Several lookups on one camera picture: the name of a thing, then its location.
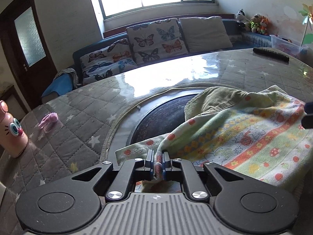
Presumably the blue sofa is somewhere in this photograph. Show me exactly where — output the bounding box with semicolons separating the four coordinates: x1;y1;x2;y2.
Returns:
40;17;278;99

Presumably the black and white plush cow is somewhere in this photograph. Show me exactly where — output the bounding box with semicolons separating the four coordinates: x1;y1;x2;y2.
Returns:
235;8;248;29

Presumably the long butterfly print cushion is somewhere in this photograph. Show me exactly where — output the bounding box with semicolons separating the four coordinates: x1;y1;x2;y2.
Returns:
79;39;139;85

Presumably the dark wooden side table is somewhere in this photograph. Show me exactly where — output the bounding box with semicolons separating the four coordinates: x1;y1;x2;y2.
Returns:
0;84;27;118

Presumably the square butterfly print cushion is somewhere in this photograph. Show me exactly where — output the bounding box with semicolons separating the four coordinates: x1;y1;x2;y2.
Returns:
126;18;189;65

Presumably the plain beige cushion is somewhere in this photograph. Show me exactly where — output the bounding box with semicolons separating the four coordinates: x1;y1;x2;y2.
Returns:
179;16;233;53

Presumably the patterned sofa seat mat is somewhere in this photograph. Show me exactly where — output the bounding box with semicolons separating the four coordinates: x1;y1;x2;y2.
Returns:
242;31;272;49

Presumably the blue armrest cover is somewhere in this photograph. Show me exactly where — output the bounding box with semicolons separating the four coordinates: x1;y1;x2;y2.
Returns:
41;75;75;98

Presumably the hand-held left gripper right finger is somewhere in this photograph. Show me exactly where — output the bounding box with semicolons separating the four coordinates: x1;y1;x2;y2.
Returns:
162;151;244;200

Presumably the dark wooden door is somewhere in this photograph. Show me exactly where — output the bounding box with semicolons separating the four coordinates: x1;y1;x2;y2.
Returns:
0;0;58;103

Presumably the floral patterned children's garment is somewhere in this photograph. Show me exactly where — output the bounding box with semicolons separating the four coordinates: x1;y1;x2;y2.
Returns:
115;85;313;194

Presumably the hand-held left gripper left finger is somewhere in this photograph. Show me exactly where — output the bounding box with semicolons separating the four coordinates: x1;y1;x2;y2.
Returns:
71;149;155;200

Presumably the grey cloth on armrest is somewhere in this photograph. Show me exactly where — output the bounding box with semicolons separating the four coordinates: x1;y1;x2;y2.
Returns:
55;67;79;90

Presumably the brown plush bear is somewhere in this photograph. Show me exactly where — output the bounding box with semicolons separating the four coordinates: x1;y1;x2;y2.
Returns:
248;13;262;33

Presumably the pink cartoon face bottle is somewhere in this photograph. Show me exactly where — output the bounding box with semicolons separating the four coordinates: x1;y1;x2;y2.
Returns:
0;100;29;158

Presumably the small pink toy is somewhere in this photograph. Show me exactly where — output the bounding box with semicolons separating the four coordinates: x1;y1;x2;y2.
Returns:
38;112;59;131

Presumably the grey quilted star table cover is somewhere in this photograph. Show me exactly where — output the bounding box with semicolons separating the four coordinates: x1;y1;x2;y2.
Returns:
0;46;313;235

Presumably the orange plush fox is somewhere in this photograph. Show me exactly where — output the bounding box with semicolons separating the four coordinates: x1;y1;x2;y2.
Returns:
259;16;270;36

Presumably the colourful pinwheel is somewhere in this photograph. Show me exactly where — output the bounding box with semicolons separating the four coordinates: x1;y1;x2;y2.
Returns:
298;3;313;47

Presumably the clear plastic storage box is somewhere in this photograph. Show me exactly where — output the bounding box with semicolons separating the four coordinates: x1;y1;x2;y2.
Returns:
270;34;309;60

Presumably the black remote control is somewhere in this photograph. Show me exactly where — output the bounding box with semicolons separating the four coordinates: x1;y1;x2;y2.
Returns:
253;47;290;63

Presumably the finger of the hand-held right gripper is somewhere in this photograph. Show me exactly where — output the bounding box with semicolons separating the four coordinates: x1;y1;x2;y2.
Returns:
302;101;313;129

